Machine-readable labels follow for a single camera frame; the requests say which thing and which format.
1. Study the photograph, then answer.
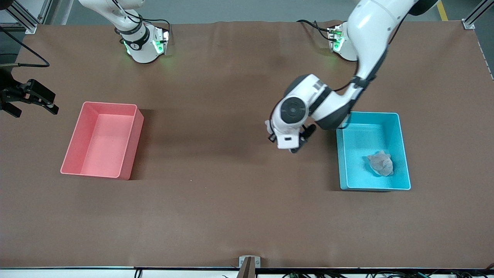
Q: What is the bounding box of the blue plastic box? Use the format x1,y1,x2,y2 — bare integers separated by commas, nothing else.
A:
335,111,411,191

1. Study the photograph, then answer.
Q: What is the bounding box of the pink plastic box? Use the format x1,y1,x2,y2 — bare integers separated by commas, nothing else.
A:
60,101,144,181

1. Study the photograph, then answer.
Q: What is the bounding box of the brown table mat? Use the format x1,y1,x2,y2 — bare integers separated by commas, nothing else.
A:
0,20,494,269

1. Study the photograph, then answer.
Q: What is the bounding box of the yellow floor tape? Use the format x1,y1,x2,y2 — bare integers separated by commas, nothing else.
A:
435,0,449,22

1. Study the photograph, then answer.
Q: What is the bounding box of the aluminium frame profile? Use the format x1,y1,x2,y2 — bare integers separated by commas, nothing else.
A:
462,0,494,31
0,0,53,34

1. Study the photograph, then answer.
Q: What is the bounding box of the metal connector bracket green light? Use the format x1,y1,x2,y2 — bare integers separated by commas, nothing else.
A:
152,28,171,55
327,25,345,53

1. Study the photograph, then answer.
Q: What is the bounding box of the black arm base cable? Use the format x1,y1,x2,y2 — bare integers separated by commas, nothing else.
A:
296,19,333,42
146,18,172,32

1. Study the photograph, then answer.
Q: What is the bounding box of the small metal bracket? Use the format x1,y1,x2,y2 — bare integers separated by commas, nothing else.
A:
239,255,261,269

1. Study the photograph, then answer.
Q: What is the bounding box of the brown narrow post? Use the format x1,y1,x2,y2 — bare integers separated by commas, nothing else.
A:
236,257,256,278

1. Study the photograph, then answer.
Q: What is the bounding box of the table edge rail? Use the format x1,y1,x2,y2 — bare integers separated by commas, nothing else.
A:
0,266,494,278

